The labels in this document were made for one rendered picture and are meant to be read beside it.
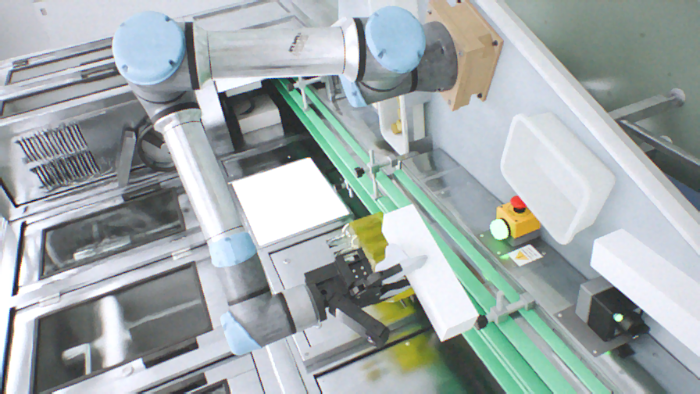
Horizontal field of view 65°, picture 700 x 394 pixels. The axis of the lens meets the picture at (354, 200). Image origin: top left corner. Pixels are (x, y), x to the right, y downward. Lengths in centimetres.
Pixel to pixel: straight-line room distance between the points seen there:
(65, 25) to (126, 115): 279
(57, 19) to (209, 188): 398
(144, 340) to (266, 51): 100
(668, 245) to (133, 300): 145
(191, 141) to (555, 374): 79
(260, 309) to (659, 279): 64
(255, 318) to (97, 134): 147
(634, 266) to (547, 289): 23
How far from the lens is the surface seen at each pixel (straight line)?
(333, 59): 101
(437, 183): 145
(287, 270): 168
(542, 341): 113
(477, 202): 138
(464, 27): 122
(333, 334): 148
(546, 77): 112
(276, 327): 93
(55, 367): 179
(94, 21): 496
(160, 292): 183
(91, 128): 226
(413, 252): 99
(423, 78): 119
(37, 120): 224
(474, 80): 124
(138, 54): 98
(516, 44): 118
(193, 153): 108
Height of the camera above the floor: 140
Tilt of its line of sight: 14 degrees down
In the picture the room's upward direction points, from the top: 110 degrees counter-clockwise
